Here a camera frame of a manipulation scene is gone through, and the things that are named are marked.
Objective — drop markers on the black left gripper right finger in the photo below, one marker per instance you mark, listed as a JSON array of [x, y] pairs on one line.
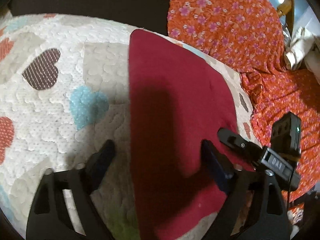
[[267, 216]]

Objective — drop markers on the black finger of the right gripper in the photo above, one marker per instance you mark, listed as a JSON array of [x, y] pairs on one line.
[[248, 150]]

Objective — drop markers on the dark red shirt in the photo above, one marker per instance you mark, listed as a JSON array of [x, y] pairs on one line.
[[176, 100]]

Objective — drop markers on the orange floral fabric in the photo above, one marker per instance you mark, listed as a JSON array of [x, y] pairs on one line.
[[247, 36]]

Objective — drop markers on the wooden bed post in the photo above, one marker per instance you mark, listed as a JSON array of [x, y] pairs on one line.
[[286, 8]]

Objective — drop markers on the heart patterned quilt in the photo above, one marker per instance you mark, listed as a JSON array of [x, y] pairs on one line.
[[64, 92]]

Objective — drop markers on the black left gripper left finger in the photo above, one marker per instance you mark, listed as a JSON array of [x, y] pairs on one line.
[[49, 217]]

